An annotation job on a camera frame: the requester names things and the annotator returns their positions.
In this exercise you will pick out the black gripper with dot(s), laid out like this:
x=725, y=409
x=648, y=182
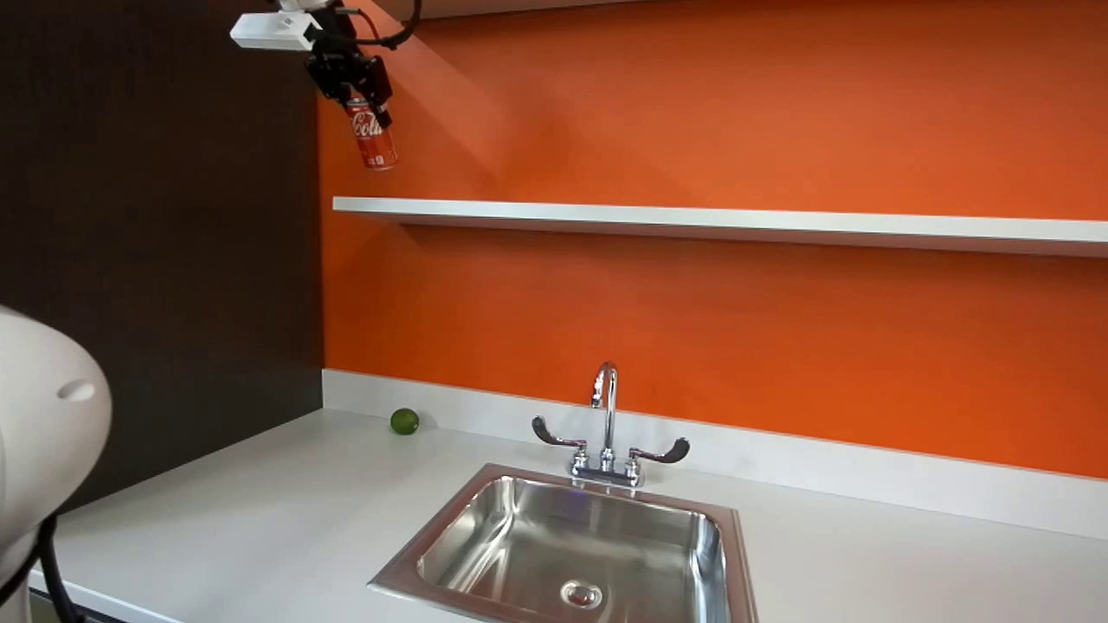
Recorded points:
x=341, y=68

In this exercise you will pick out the red soda can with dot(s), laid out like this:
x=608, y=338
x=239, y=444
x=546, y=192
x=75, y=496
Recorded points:
x=372, y=133

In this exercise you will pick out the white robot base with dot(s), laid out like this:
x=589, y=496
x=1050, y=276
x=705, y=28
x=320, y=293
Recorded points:
x=52, y=428

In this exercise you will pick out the dark brown cabinet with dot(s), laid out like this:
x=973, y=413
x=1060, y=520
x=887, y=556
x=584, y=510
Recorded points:
x=157, y=203

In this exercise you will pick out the green lime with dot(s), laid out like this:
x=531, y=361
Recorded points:
x=403, y=419

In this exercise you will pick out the chrome faucet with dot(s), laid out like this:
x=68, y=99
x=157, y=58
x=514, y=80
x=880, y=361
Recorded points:
x=608, y=466

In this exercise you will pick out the stainless steel sink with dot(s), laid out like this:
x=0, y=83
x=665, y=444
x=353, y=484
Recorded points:
x=535, y=547

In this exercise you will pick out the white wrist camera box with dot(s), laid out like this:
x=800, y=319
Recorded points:
x=275, y=32

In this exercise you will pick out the white wall shelf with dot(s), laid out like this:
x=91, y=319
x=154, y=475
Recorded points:
x=958, y=233

